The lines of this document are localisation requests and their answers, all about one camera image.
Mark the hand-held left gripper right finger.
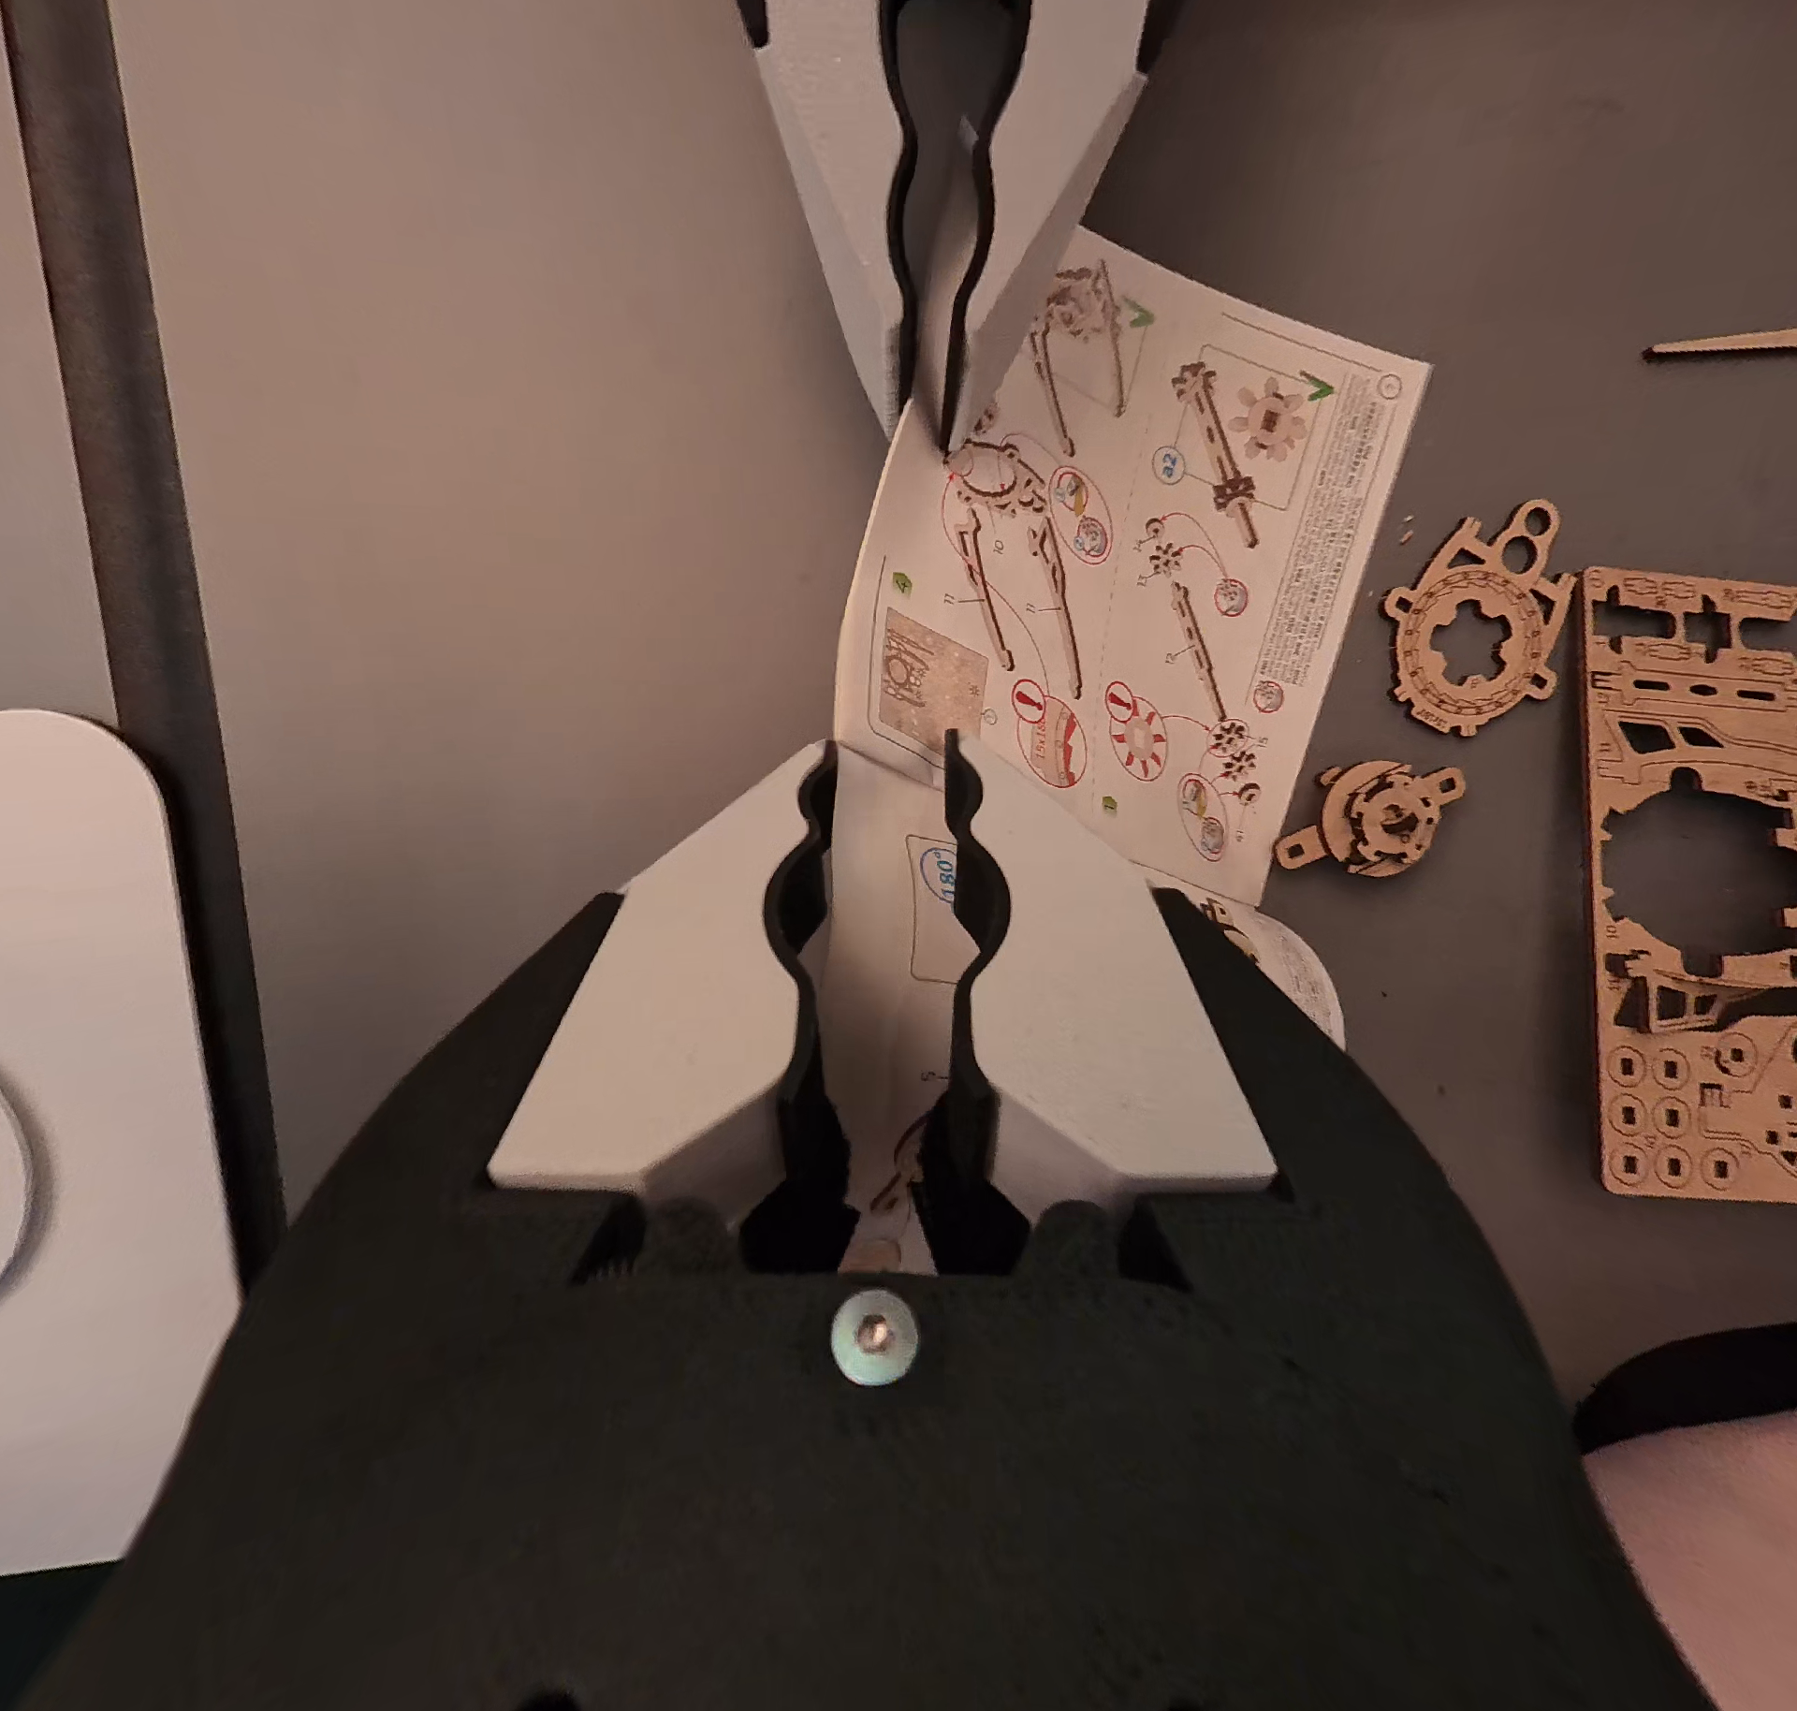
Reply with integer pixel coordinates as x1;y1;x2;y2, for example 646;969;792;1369
909;729;1284;1274

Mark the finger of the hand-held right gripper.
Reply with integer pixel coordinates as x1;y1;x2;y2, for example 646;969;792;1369
934;0;1173;454
739;0;929;443

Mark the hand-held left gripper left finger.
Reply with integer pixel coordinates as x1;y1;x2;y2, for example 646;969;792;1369
482;741;859;1274

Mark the illustrated instruction booklet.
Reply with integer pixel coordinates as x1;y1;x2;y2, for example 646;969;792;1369
820;221;1433;1270

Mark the wooden ring gear part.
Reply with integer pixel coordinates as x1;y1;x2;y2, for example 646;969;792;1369
1382;498;1575;741

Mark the laser-cut wooden parts sheet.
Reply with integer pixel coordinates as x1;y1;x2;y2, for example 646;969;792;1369
1578;569;1797;1244

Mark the white stand base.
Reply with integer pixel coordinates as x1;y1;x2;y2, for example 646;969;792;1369
0;710;232;1577

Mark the thin wooden stick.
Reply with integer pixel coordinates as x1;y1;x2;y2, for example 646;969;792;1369
1642;324;1797;366

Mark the black body strap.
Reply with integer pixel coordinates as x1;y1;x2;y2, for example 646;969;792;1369
1571;1324;1797;1459

